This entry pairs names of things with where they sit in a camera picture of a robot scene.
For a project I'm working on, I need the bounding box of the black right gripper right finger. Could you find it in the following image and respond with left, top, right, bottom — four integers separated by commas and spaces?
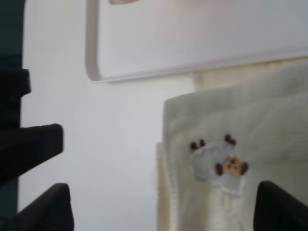
253, 181, 308, 231

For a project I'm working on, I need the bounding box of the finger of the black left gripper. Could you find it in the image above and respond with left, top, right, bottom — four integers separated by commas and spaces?
0, 124, 64, 185

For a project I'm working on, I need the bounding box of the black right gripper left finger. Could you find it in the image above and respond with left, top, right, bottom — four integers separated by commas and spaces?
1, 183, 75, 231

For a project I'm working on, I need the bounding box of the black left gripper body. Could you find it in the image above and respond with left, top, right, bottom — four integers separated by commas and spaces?
0, 0, 31, 131

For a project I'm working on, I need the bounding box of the cream white towel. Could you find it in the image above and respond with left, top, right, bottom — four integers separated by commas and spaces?
157, 60, 308, 231

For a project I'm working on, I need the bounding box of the pink towel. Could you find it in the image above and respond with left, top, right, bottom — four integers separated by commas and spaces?
109, 0, 138, 5

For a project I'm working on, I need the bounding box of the white rectangular plastic tray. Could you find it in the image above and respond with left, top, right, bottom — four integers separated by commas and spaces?
85, 0, 308, 83

